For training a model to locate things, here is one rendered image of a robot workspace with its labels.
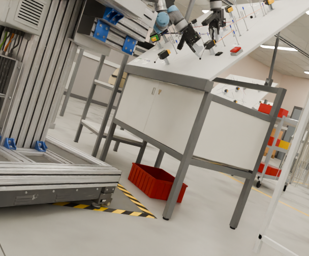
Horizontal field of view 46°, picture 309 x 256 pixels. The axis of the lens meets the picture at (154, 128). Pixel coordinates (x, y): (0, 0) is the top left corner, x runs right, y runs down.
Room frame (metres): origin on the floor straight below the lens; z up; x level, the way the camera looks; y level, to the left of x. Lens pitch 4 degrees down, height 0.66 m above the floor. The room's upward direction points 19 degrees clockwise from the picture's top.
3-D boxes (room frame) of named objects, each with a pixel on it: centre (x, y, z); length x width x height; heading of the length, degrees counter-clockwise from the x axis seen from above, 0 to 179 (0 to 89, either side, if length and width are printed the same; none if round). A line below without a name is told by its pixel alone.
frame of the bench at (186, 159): (2.79, -0.19, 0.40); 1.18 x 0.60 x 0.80; 31
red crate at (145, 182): (2.74, -0.15, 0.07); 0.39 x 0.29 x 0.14; 31
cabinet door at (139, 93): (2.88, 0.20, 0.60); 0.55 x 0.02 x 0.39; 31
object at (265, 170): (5.18, -1.70, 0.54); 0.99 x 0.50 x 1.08; 134
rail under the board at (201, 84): (2.63, 0.08, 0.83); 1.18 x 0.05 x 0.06; 31
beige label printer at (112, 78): (3.41, 0.37, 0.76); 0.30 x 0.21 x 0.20; 124
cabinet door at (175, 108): (2.41, -0.08, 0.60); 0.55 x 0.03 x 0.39; 31
